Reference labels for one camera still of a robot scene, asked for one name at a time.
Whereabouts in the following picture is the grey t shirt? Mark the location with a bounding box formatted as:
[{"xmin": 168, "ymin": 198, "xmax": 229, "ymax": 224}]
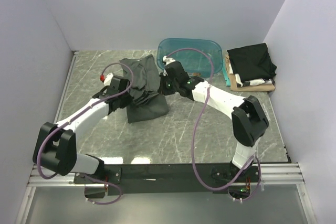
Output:
[{"xmin": 120, "ymin": 55, "xmax": 169, "ymax": 124}]

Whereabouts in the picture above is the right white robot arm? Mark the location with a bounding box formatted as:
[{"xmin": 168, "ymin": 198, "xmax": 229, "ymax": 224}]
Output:
[{"xmin": 158, "ymin": 56, "xmax": 269, "ymax": 182}]

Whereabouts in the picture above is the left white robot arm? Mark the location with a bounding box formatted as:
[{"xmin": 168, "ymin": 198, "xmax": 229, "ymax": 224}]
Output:
[{"xmin": 33, "ymin": 74, "xmax": 132, "ymax": 183}]

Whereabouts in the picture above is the teal plastic basin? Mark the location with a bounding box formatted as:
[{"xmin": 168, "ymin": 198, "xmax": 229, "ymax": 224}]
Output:
[{"xmin": 156, "ymin": 38, "xmax": 224, "ymax": 78}]

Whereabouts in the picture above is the black folded t shirt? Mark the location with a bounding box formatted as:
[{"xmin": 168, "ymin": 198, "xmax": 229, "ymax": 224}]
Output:
[{"xmin": 227, "ymin": 43, "xmax": 277, "ymax": 82}]

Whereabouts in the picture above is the white patterned folded t shirt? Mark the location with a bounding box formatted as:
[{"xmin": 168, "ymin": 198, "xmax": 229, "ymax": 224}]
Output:
[{"xmin": 234, "ymin": 74, "xmax": 275, "ymax": 88}]

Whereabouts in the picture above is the black base beam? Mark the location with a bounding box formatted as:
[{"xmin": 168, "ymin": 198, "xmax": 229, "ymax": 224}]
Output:
[{"xmin": 73, "ymin": 163, "xmax": 261, "ymax": 199}]

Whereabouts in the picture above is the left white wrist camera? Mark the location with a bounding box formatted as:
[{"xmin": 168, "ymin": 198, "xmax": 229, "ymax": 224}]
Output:
[{"xmin": 100, "ymin": 73, "xmax": 113, "ymax": 86}]

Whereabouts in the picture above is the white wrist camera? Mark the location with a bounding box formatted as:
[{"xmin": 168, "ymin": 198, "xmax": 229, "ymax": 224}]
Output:
[
  {"xmin": 100, "ymin": 73, "xmax": 113, "ymax": 86},
  {"xmin": 162, "ymin": 56, "xmax": 175, "ymax": 68}
]

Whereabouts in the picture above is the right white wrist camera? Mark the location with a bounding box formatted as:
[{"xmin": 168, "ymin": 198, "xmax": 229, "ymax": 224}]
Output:
[{"xmin": 162, "ymin": 56, "xmax": 175, "ymax": 68}]

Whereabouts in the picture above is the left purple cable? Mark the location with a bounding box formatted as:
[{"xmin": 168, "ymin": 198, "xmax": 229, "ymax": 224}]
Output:
[{"xmin": 36, "ymin": 62, "xmax": 136, "ymax": 206}]

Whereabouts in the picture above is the purple cable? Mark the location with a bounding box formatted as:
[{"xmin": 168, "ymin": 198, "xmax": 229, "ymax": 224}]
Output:
[
  {"xmin": 36, "ymin": 62, "xmax": 136, "ymax": 206},
  {"xmin": 164, "ymin": 47, "xmax": 263, "ymax": 202}
]

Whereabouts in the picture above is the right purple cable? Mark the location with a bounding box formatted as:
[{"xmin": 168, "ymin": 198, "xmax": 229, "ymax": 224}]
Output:
[{"xmin": 164, "ymin": 47, "xmax": 263, "ymax": 202}]

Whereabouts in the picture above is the aluminium frame rail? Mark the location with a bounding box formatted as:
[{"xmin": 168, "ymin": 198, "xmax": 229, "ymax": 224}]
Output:
[{"xmin": 15, "ymin": 50, "xmax": 79, "ymax": 224}]

